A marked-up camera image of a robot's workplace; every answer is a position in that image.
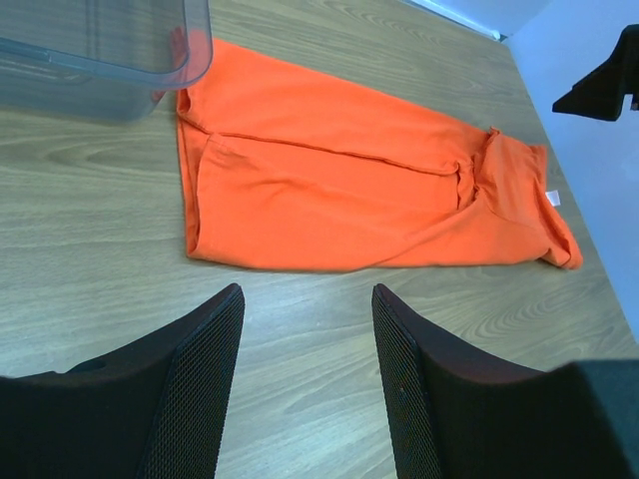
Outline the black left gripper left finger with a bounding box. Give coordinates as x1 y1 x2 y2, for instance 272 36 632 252
1 284 245 478

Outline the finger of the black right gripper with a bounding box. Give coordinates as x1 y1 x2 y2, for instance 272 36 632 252
552 24 638 122

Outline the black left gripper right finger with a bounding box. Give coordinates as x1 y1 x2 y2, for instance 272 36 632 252
371 284 638 478

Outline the orange t shirt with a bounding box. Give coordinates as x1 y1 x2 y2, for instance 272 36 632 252
177 40 583 271

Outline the clear plastic bin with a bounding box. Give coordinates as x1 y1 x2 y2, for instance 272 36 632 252
1 0 214 123

